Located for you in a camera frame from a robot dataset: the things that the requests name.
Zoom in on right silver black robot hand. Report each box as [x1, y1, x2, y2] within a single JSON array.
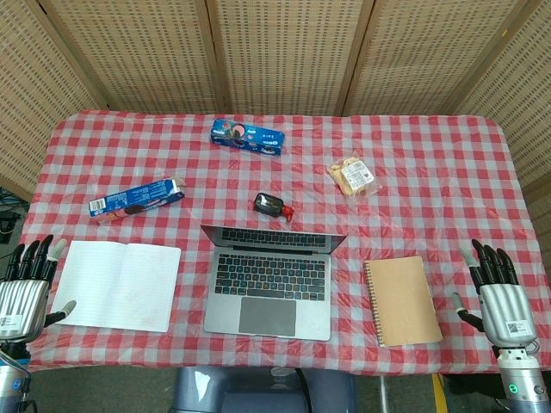
[[450, 238, 540, 348]]

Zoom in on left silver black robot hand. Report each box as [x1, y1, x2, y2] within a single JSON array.
[[0, 234, 77, 344]]

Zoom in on silver laptop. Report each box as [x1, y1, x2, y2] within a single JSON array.
[[200, 224, 348, 342]]

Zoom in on open white lined notebook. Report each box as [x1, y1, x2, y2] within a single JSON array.
[[50, 240, 183, 334]]

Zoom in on woven wooden folding screen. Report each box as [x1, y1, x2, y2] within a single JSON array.
[[0, 0, 551, 206]]

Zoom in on brown spiral notebook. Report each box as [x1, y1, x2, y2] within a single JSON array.
[[362, 256, 443, 348]]

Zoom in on red white checkered tablecloth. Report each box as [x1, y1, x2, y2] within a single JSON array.
[[16, 109, 551, 378]]

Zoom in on opened blue cookie box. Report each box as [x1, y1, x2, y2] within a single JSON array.
[[88, 178, 187, 225]]

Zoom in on clear bag of biscuits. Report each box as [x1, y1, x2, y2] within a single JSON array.
[[325, 149, 382, 198]]

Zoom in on small dark sauce bottle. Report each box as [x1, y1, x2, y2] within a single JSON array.
[[252, 192, 296, 224]]

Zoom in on closed blue cookie box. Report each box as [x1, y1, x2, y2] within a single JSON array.
[[209, 119, 286, 158]]

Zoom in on dark cables on floor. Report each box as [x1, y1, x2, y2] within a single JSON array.
[[0, 187, 28, 244]]

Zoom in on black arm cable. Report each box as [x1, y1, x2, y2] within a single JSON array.
[[16, 373, 40, 413]]

